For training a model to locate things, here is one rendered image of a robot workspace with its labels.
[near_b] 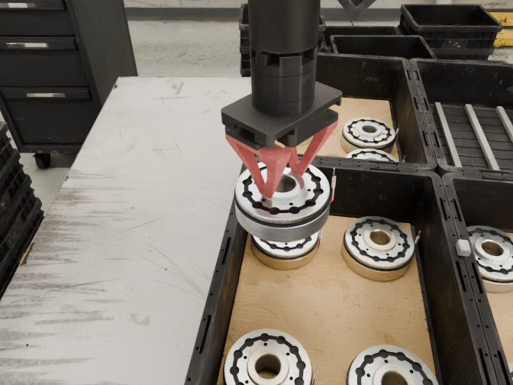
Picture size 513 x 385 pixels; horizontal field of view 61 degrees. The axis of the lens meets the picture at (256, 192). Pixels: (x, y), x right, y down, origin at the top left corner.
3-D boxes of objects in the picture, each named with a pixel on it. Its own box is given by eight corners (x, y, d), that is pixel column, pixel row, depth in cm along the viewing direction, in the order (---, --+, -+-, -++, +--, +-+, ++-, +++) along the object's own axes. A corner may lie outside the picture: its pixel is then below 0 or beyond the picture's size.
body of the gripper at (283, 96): (219, 127, 40) (211, 49, 35) (291, 88, 46) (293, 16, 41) (270, 155, 37) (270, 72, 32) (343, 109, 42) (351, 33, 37)
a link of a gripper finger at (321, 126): (243, 182, 47) (237, 104, 41) (286, 153, 51) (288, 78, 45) (290, 211, 43) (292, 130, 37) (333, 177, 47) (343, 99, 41)
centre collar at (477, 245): (512, 266, 61) (514, 263, 61) (475, 261, 62) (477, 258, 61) (504, 241, 65) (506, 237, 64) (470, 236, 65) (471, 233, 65)
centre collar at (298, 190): (307, 202, 45) (308, 197, 44) (259, 204, 45) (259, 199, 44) (302, 172, 48) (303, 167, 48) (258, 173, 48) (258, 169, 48)
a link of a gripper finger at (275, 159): (227, 192, 46) (221, 113, 40) (274, 162, 50) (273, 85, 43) (275, 222, 42) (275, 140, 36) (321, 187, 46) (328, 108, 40)
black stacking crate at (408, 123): (418, 224, 74) (437, 173, 67) (246, 208, 77) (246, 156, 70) (395, 105, 103) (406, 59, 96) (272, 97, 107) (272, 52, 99)
